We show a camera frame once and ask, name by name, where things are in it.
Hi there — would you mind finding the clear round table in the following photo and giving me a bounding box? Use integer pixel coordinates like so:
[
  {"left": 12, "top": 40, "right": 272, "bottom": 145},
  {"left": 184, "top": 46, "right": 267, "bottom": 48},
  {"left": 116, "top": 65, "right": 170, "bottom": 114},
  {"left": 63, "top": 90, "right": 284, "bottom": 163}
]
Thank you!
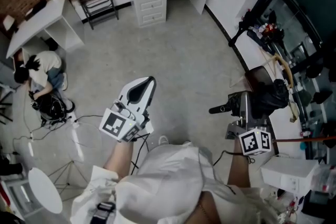
[{"left": 47, "top": 120, "right": 103, "bottom": 195}]

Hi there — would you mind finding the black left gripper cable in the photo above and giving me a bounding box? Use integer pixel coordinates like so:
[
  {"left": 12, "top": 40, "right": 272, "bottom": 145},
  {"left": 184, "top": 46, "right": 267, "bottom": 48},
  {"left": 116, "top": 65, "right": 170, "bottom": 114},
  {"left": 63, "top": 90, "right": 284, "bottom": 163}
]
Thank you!
[{"left": 130, "top": 133, "right": 151, "bottom": 177}]

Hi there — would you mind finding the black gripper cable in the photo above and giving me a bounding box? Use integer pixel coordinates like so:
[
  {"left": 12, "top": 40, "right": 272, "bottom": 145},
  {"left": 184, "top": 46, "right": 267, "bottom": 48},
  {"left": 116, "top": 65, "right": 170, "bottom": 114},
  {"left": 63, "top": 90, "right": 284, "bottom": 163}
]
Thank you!
[
  {"left": 213, "top": 150, "right": 237, "bottom": 166},
  {"left": 130, "top": 133, "right": 151, "bottom": 177}
]

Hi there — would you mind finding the orange stick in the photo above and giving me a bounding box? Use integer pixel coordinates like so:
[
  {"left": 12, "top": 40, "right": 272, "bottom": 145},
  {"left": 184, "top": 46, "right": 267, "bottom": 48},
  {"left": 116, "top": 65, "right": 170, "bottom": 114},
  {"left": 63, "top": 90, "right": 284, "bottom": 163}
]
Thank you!
[{"left": 272, "top": 135, "right": 336, "bottom": 144}]

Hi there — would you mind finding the black bag with cables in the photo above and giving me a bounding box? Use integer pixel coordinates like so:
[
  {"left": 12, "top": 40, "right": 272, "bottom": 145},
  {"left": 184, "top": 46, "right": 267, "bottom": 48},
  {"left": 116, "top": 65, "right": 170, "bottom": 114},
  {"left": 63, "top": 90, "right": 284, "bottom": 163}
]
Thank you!
[{"left": 28, "top": 90, "right": 76, "bottom": 124}]

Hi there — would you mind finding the curved wooden chair frame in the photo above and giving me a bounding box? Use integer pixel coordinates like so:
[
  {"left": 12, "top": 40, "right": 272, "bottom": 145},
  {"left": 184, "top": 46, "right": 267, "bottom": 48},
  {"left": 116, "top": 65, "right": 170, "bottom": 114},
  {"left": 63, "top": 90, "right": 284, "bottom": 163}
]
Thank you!
[{"left": 259, "top": 51, "right": 301, "bottom": 123}]

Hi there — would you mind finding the black cloth item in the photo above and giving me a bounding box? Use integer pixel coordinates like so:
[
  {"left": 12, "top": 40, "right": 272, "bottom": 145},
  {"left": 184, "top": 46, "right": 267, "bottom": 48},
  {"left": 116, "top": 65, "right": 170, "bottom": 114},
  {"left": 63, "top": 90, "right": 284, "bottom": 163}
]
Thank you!
[{"left": 209, "top": 78, "right": 290, "bottom": 116}]

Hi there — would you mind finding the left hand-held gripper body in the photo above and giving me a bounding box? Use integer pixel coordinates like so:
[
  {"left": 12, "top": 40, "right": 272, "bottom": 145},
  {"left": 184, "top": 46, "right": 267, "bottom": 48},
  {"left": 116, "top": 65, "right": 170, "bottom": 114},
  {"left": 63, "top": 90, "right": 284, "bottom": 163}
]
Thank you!
[{"left": 99, "top": 99, "right": 155, "bottom": 143}]

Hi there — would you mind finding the dark brown chair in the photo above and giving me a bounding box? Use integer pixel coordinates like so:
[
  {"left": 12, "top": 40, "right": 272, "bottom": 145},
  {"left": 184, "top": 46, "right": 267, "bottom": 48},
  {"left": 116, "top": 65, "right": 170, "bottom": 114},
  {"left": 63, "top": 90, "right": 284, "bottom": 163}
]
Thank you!
[{"left": 244, "top": 65, "right": 276, "bottom": 93}]

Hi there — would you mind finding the white plain desk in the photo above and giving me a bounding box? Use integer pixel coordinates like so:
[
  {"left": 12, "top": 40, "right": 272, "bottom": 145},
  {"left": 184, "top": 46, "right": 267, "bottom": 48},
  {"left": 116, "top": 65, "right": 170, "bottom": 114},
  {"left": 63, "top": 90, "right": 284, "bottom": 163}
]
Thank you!
[{"left": 5, "top": 0, "right": 86, "bottom": 60}]

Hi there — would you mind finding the person's left forearm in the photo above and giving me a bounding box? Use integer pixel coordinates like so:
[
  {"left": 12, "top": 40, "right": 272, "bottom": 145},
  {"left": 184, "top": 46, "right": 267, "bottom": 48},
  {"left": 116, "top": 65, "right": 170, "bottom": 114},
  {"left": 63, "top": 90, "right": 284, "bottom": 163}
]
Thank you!
[{"left": 102, "top": 138, "right": 135, "bottom": 182}]

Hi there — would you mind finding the black waist strap buckle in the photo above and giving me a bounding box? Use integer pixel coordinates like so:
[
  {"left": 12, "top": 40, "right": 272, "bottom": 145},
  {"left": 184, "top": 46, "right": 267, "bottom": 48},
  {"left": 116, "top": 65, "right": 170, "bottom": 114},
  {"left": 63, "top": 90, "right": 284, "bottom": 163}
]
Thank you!
[{"left": 93, "top": 201, "right": 117, "bottom": 224}]

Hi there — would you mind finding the person's right forearm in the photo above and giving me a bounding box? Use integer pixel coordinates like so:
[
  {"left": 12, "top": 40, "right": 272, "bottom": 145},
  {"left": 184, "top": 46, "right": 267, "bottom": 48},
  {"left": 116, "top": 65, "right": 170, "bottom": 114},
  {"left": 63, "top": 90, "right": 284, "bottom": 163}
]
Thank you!
[{"left": 227, "top": 154, "right": 252, "bottom": 188}]

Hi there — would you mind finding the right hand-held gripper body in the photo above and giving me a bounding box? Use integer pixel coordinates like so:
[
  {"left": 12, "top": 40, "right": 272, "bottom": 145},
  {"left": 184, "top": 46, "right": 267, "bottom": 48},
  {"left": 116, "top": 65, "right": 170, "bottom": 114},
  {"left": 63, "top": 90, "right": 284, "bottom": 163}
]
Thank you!
[{"left": 225, "top": 91, "right": 272, "bottom": 157}]

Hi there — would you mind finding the small round white table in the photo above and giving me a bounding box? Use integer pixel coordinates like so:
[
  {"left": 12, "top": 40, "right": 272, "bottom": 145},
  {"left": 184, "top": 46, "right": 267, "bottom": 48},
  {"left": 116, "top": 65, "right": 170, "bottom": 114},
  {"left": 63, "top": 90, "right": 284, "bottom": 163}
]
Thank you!
[{"left": 28, "top": 167, "right": 64, "bottom": 215}]

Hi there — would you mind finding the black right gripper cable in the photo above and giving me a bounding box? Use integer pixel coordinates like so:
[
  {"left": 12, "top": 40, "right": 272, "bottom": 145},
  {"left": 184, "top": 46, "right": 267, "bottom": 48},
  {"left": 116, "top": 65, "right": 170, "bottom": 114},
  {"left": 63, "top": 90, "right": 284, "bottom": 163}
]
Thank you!
[{"left": 213, "top": 150, "right": 237, "bottom": 166}]

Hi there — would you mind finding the white socket box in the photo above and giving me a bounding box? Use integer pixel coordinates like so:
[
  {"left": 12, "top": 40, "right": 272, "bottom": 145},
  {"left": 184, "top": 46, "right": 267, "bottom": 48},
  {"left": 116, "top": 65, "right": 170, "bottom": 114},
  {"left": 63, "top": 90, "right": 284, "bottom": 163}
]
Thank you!
[{"left": 259, "top": 156, "right": 320, "bottom": 196}]

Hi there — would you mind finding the black flat case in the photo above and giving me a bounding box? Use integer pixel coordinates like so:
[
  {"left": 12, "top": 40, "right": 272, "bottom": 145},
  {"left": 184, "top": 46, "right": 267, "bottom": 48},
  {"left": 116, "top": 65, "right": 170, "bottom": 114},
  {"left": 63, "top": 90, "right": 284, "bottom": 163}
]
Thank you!
[{"left": 25, "top": 0, "right": 48, "bottom": 20}]

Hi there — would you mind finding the person's white shirt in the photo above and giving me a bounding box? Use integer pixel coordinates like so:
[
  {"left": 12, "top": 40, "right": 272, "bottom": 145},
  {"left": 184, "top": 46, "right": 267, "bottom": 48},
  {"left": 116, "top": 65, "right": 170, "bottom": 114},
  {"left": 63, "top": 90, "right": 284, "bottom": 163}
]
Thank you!
[{"left": 69, "top": 140, "right": 279, "bottom": 224}]

